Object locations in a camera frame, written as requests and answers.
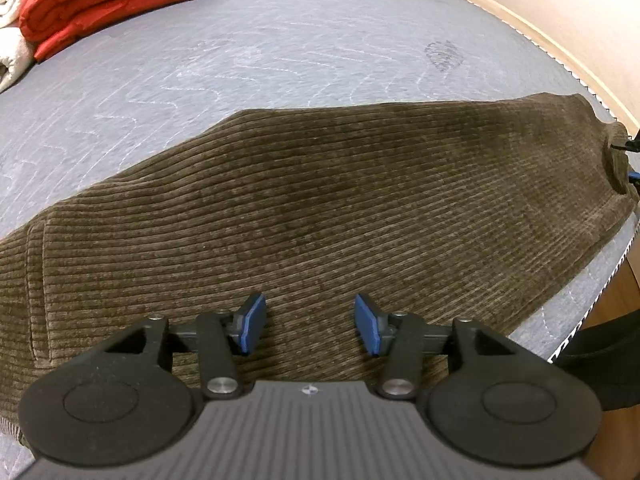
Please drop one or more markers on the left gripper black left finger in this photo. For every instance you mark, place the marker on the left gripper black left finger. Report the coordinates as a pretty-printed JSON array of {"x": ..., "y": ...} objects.
[{"x": 137, "y": 392}]

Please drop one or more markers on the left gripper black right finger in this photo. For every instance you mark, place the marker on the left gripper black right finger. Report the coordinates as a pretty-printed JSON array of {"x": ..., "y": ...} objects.
[{"x": 484, "y": 395}]

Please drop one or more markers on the brown corduroy pants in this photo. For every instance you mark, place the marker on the brown corduroy pants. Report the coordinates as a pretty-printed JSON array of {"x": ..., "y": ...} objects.
[{"x": 443, "y": 209}]

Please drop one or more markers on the cream folded blanket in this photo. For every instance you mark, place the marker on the cream folded blanket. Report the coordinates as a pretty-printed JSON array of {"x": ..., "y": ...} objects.
[{"x": 17, "y": 53}]

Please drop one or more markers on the grey bed mattress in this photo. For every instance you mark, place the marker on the grey bed mattress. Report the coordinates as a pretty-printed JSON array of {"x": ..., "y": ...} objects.
[{"x": 164, "y": 78}]

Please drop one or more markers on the wooden bed frame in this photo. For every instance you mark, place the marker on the wooden bed frame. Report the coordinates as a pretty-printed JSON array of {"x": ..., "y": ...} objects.
[{"x": 595, "y": 39}]

